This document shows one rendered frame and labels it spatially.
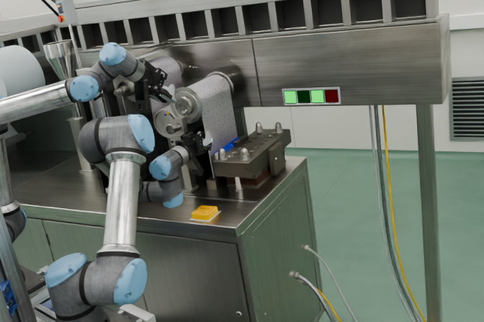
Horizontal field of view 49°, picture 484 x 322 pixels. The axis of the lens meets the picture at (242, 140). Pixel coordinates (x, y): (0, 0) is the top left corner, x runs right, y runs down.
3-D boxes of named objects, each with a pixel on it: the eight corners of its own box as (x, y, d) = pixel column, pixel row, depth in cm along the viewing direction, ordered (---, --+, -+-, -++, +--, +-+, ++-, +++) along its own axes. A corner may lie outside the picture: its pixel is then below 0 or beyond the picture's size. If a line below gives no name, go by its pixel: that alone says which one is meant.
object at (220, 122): (209, 158, 213) (201, 114, 208) (237, 139, 233) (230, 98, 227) (210, 158, 213) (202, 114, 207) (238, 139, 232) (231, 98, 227)
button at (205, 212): (191, 219, 191) (191, 213, 191) (202, 210, 197) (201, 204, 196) (208, 221, 188) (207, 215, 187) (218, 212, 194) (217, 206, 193)
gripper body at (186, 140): (204, 131, 202) (186, 142, 192) (208, 152, 205) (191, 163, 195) (187, 130, 206) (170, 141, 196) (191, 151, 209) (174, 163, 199)
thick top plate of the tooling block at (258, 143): (214, 176, 209) (212, 161, 207) (259, 141, 242) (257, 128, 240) (251, 178, 202) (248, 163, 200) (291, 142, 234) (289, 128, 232)
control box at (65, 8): (57, 25, 228) (51, 1, 225) (71, 22, 232) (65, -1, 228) (63, 25, 222) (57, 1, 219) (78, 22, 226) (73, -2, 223)
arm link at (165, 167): (150, 182, 186) (145, 159, 184) (168, 170, 195) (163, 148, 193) (168, 184, 183) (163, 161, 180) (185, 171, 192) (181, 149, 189)
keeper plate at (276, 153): (271, 175, 217) (267, 150, 214) (281, 166, 225) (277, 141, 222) (276, 175, 216) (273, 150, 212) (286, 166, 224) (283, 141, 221)
